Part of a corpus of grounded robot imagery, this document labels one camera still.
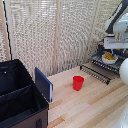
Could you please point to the red plastic cup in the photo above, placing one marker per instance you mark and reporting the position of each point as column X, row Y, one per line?
column 78, row 83

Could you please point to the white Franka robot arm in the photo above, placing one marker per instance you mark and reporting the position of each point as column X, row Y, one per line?
column 118, row 20

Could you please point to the blue flat book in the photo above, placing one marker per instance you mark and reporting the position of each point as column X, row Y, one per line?
column 43, row 84

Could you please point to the thin black pole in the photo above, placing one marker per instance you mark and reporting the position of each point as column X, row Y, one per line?
column 6, row 30

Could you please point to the white bowl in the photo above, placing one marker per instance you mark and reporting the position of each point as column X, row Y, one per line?
column 109, row 61

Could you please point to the black fabric storage box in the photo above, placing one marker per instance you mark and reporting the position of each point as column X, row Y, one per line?
column 20, row 96

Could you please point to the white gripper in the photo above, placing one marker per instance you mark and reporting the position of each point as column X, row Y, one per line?
column 116, row 43

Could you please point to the wooden screen post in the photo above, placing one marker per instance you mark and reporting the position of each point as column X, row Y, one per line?
column 58, row 36

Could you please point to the woven bamboo blind screen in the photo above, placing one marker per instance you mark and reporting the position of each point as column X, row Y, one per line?
column 33, row 30

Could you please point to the black oven tray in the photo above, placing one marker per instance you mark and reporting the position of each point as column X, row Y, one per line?
column 98, row 60

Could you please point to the yellow food pieces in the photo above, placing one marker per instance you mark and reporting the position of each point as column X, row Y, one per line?
column 109, row 56

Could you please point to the black toaster oven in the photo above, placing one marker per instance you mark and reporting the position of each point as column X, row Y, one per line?
column 101, row 46

